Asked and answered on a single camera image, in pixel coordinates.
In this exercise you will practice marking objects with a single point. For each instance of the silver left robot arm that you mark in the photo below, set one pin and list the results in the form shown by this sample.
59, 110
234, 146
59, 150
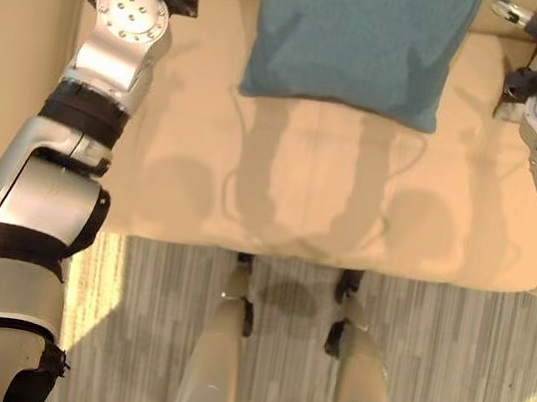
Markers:
41, 197

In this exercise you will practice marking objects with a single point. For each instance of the beige sofa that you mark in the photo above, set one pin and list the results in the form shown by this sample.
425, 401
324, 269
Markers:
312, 182

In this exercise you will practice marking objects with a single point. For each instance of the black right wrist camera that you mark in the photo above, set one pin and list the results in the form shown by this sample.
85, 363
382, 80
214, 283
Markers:
516, 91

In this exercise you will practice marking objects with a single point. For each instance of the blue square cushion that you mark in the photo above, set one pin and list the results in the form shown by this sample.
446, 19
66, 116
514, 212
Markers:
353, 42

